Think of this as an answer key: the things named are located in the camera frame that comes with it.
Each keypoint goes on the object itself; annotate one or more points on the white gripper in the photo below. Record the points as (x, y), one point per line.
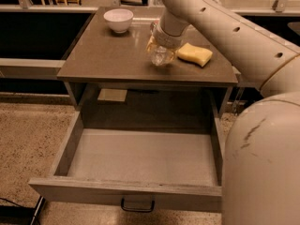
(168, 39)

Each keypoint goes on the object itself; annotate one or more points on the clear plastic water bottle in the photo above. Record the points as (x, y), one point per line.
(160, 56)

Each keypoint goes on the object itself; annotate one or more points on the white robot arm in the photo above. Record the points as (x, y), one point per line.
(261, 164)

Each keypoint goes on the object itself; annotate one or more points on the grey cabinet with top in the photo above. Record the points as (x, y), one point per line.
(101, 56)

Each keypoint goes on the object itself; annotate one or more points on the open grey top drawer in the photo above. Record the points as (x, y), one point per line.
(162, 146)

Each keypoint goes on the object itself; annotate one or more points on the yellow sponge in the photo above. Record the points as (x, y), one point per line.
(194, 54)

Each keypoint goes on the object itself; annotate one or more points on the white ceramic bowl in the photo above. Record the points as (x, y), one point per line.
(119, 19)

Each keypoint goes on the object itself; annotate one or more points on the black base lower left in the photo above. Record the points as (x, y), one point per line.
(16, 214)

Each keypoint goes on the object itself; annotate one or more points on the black drawer handle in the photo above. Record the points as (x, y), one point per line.
(137, 207)

